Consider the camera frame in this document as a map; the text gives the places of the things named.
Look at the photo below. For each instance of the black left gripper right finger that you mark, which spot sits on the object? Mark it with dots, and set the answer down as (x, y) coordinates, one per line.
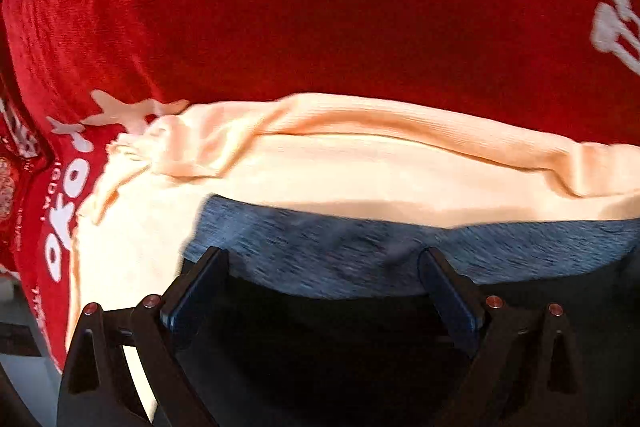
(524, 366)

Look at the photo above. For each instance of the red wedding blanket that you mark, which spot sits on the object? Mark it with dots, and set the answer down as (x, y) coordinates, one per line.
(569, 67)

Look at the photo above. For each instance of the peach cloth cover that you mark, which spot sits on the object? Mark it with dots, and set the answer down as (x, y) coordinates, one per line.
(334, 155)

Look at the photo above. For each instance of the black pants with blue trim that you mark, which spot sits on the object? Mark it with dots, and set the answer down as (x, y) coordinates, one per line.
(325, 322)

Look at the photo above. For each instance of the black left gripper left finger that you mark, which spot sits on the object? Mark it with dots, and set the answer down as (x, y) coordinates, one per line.
(97, 387)

